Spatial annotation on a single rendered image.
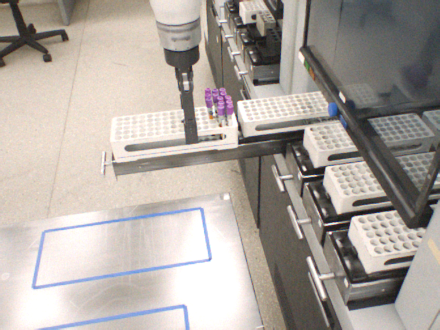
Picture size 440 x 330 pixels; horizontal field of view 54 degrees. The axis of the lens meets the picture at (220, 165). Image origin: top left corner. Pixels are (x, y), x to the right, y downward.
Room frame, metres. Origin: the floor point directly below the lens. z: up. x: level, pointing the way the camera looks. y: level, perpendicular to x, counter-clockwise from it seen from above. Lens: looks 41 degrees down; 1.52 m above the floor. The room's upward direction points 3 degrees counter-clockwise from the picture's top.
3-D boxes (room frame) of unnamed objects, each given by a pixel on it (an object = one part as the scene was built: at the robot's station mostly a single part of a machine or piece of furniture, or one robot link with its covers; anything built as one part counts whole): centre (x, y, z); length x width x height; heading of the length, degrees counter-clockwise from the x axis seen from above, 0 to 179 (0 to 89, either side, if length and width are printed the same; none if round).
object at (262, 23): (1.52, -0.19, 0.85); 0.12 x 0.02 x 0.06; 8
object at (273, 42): (1.37, -0.20, 0.85); 0.12 x 0.02 x 0.06; 7
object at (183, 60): (0.84, 0.07, 1.07); 0.08 x 0.07 x 0.09; 6
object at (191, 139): (0.79, 0.06, 0.93); 0.03 x 0.01 x 0.07; 96
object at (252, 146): (0.94, -0.03, 0.78); 0.73 x 0.14 x 0.09; 97
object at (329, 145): (0.83, -0.37, 0.83); 0.30 x 0.10 x 0.06; 97
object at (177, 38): (0.84, 0.07, 1.14); 0.09 x 0.09 x 0.06
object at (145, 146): (0.84, 0.11, 0.89); 0.30 x 0.10 x 0.06; 96
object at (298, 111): (0.96, -0.21, 0.83); 0.30 x 0.10 x 0.06; 97
